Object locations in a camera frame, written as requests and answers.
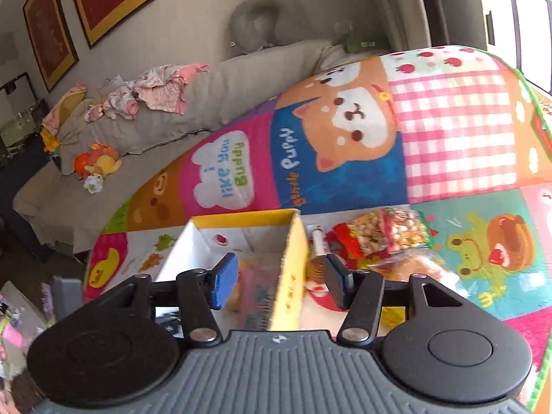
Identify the grey curtain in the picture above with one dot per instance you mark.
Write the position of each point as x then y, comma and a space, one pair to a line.
414, 4

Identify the grey neck pillow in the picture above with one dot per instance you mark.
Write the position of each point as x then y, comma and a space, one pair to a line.
254, 21

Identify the small white toy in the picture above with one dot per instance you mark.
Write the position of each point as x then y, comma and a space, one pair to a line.
92, 183

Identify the small white tube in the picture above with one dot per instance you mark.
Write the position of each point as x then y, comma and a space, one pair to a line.
320, 241

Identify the pink crumpled clothes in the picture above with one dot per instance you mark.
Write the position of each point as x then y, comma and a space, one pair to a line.
168, 90

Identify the peanut snack packet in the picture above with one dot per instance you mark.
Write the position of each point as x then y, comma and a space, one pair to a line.
366, 235
405, 228

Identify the glass tank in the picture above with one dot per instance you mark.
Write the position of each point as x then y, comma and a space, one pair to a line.
17, 116

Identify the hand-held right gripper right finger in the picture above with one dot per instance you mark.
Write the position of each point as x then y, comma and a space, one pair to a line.
335, 284

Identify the green digital clock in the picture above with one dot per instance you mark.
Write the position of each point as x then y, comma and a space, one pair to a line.
364, 43

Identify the grey fabric sofa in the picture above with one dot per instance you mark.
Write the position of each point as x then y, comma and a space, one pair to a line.
86, 207

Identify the window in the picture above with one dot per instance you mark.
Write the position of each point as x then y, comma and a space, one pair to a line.
532, 34

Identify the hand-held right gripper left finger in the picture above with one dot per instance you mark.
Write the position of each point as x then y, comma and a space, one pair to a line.
224, 282

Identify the clear plastic bag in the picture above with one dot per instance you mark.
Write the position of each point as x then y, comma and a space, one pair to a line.
414, 269

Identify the yellow cardboard box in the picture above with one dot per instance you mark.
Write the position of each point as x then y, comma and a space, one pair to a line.
291, 267

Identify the white floral baby clothes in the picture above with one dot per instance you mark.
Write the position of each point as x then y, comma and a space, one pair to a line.
120, 103

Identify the orange plush toy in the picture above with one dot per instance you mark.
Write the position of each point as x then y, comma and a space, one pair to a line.
97, 159

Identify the colourful printed play mat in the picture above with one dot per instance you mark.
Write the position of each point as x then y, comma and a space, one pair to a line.
453, 138

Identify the small yellow toy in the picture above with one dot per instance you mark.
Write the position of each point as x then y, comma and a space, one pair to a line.
49, 140

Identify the pink and yellow cloth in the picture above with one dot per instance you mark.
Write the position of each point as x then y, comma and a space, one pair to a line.
64, 108

